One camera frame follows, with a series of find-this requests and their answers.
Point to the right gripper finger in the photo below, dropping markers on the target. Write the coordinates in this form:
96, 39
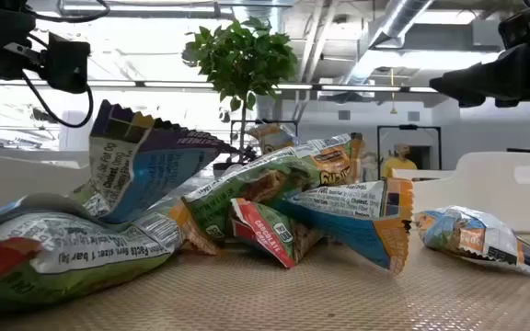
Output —
490, 80

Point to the purple blue granola bar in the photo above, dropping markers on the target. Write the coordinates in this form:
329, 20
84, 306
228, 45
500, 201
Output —
154, 174

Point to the yellow granola bar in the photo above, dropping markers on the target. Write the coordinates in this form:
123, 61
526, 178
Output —
269, 138

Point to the green orange granola bar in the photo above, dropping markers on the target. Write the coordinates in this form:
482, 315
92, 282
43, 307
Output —
265, 179

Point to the red green chocolate chip bar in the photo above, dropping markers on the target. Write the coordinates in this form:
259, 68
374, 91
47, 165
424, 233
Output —
265, 230

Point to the orange crimped granola bar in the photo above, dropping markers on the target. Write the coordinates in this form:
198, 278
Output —
200, 239

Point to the silver blue orange granola bar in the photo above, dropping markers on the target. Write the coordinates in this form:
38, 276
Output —
476, 239

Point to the large red green granola bar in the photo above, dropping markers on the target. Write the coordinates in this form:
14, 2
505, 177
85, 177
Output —
62, 248

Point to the flat black object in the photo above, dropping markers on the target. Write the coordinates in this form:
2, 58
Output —
520, 150

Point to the yellow hanging pendant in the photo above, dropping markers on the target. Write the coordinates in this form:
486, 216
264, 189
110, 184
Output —
392, 108

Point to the white plastic bin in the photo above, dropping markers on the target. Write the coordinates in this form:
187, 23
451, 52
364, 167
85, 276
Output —
16, 184
490, 193

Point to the white round pillar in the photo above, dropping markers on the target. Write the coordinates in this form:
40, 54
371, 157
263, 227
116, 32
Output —
74, 133

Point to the person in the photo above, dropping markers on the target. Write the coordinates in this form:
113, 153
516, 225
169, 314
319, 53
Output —
398, 166

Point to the green leafy potted tree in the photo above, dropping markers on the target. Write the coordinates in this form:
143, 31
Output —
246, 55

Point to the grey wall vent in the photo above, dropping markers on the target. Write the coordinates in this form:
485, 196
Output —
413, 116
344, 115

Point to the silver ventilation duct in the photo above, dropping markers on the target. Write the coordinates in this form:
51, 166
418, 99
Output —
398, 18

